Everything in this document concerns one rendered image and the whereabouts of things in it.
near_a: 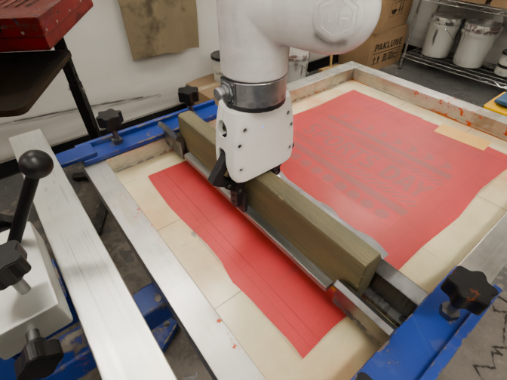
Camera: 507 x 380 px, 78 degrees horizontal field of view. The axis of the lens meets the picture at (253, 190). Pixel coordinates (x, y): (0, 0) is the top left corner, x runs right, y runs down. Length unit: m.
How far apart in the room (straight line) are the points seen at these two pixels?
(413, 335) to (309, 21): 0.32
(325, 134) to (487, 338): 1.26
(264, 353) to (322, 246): 0.14
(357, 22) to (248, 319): 0.34
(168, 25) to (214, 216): 2.08
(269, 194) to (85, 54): 2.11
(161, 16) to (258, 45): 2.18
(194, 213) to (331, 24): 0.35
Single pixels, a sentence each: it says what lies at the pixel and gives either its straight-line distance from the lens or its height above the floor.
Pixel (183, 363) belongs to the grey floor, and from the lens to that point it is 1.44.
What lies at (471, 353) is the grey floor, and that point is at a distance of 1.67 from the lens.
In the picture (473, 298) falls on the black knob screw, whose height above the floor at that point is 1.06.
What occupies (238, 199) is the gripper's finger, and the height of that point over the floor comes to 1.02.
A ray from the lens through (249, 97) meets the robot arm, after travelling 0.35.
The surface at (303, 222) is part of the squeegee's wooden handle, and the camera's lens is 0.38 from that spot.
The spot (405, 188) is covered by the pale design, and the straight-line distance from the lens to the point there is 0.63.
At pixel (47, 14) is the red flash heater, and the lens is 1.22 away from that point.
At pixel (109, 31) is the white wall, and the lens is 2.43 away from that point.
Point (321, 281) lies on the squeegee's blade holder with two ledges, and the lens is 0.41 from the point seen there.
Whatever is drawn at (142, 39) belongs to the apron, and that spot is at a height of 0.67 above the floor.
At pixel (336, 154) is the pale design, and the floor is 0.96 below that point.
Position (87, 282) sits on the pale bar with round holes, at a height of 1.04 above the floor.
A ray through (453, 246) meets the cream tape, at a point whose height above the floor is 0.96.
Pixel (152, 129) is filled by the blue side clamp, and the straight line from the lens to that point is 0.67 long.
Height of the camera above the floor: 1.33
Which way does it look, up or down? 42 degrees down
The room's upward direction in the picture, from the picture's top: straight up
